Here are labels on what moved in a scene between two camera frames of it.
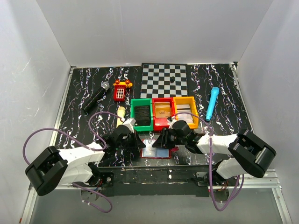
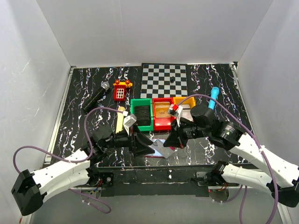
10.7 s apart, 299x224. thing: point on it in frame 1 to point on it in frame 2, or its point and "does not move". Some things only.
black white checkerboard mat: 156,82 does not move
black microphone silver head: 104,86 does not move
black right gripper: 164,138 to 178,131
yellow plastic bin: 187,100 does not move
